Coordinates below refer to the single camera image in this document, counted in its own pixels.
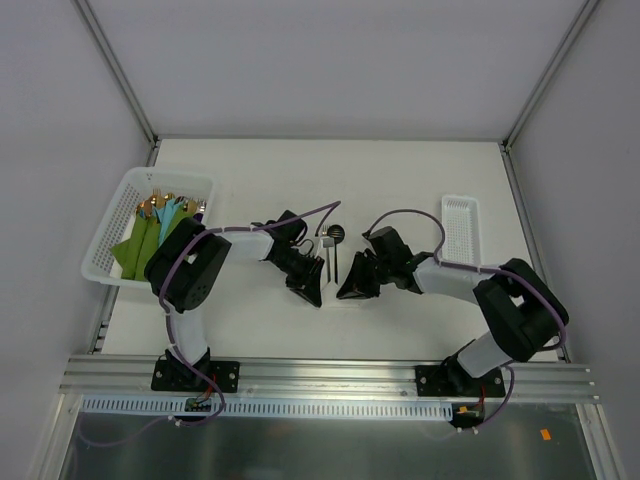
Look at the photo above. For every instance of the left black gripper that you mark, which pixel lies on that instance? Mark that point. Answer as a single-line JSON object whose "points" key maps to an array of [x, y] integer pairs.
{"points": [[304, 273]]}

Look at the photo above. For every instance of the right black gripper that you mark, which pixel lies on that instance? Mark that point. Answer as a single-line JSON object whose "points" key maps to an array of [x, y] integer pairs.
{"points": [[370, 270]]}

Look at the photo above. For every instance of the white paper napkin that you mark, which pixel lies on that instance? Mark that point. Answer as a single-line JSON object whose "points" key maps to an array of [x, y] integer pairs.
{"points": [[329, 292]]}

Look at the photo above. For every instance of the black slotted spoon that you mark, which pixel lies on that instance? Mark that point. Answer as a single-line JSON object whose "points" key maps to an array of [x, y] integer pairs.
{"points": [[337, 233]]}

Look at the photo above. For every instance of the silver fork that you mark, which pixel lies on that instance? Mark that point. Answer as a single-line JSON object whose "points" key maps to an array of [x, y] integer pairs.
{"points": [[325, 232]]}

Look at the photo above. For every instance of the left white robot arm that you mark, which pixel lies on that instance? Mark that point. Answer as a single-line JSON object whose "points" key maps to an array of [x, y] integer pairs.
{"points": [[182, 274]]}

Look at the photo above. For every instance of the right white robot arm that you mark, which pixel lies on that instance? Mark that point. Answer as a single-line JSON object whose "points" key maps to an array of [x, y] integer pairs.
{"points": [[521, 312]]}

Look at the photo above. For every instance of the light blue rolled napkin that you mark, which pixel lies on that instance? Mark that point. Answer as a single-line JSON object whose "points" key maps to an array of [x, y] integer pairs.
{"points": [[164, 219]]}

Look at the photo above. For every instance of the green rolled napkin bundle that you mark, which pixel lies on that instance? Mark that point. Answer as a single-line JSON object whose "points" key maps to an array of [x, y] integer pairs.
{"points": [[147, 235]]}

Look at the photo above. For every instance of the white narrow utensil tray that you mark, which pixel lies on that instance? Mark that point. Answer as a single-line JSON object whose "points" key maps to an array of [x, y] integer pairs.
{"points": [[461, 222]]}

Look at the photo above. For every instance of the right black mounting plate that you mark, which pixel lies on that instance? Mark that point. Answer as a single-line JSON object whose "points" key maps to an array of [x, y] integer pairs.
{"points": [[453, 381]]}

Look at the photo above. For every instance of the black mounting plate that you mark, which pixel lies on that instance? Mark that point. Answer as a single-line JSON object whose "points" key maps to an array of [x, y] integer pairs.
{"points": [[453, 381], [170, 375]]}

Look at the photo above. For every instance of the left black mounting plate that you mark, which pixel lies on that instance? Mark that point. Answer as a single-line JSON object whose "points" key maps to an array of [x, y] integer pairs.
{"points": [[170, 375]]}

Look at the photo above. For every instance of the gold cutlery in basket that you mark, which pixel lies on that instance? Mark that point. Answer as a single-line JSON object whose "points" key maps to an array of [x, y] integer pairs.
{"points": [[158, 200]]}

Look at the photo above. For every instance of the white perforated basket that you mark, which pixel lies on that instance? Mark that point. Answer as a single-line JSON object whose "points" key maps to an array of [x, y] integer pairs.
{"points": [[99, 265]]}

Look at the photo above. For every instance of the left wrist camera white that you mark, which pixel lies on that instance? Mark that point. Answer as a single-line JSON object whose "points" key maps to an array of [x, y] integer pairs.
{"points": [[326, 242]]}

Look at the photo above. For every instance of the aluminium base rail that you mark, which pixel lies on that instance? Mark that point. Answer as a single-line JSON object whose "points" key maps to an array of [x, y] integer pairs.
{"points": [[535, 382]]}

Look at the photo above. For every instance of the white slotted cable duct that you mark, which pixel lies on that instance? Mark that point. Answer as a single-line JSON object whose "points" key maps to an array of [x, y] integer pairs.
{"points": [[269, 408]]}

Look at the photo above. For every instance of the left aluminium frame post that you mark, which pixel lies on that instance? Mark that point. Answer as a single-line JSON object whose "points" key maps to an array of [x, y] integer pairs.
{"points": [[103, 45]]}

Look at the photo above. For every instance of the aluminium frame post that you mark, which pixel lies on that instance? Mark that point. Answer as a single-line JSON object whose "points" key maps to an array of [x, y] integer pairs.
{"points": [[103, 45], [570, 37]]}

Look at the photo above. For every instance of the right aluminium frame post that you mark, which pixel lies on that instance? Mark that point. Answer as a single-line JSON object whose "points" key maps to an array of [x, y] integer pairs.
{"points": [[570, 37]]}

